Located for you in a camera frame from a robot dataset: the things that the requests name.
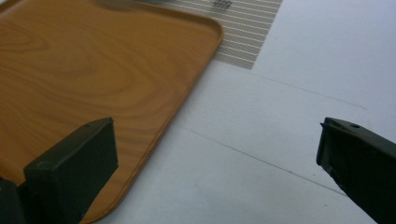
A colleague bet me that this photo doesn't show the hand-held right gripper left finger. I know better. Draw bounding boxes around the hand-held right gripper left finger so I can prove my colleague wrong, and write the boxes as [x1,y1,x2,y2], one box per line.
[18,117,120,224]

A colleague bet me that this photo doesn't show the striped grey placemat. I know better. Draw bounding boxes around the striped grey placemat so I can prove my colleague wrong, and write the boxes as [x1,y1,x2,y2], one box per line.
[136,0,284,71]

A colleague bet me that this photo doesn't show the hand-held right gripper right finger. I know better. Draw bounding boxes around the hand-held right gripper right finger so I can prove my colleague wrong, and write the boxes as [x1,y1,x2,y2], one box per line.
[316,117,396,224]

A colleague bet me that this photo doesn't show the wood-grain serving tray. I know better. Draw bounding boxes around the wood-grain serving tray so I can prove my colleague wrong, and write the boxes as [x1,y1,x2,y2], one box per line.
[0,0,225,224]

